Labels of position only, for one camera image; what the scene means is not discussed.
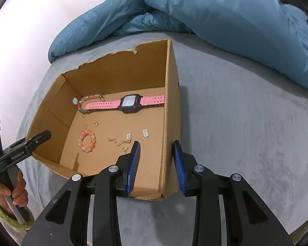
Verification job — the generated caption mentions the blue quilt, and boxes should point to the blue quilt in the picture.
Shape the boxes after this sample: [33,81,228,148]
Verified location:
[48,0,308,88]

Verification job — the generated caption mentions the grey bed sheet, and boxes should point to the grey bed sheet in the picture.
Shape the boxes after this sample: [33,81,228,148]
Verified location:
[17,32,308,245]

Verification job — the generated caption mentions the person's left hand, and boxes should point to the person's left hand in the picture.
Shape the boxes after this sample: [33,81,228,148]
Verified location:
[0,170,29,218]

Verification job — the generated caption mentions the brown cardboard box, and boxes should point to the brown cardboard box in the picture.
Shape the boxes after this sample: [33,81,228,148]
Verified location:
[28,39,181,200]

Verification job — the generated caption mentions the pink digital wristwatch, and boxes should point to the pink digital wristwatch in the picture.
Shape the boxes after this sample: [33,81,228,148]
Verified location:
[85,94,165,114]

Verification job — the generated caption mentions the green knitted sleeve cuff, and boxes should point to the green knitted sleeve cuff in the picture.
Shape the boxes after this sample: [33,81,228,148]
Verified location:
[0,207,34,229]

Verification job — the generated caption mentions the gold clover earring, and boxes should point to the gold clover earring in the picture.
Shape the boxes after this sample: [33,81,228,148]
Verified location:
[82,124,88,132]

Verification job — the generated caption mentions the multicolour bead bracelet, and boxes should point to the multicolour bead bracelet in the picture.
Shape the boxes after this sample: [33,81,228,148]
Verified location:
[77,94,106,116]

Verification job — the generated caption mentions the gold chain necklace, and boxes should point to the gold chain necklace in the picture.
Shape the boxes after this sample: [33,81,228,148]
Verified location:
[107,137,132,155]

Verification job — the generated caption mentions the orange pink bead bracelet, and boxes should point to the orange pink bead bracelet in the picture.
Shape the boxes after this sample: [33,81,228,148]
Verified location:
[78,130,97,153]

